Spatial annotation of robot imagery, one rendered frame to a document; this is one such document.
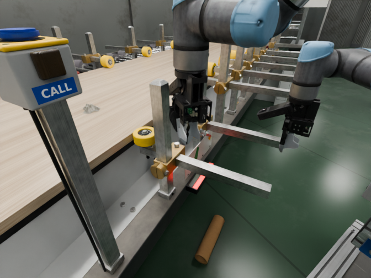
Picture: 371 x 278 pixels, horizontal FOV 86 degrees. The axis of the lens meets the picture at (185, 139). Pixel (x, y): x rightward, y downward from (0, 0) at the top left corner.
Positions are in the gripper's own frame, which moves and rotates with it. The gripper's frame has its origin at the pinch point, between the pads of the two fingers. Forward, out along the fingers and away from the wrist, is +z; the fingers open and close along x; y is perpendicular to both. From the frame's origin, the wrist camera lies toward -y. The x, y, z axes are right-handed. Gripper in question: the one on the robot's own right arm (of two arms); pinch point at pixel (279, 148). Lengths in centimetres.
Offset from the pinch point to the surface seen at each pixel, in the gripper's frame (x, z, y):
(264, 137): -1.4, -3.8, -5.9
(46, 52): -55, -40, -26
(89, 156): -42, -9, -47
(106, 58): 33, -18, -118
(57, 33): 16, -34, -137
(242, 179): -25.5, -3.1, -7.5
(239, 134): -1.4, -2.9, -14.9
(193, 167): -26.4, -2.6, -22.2
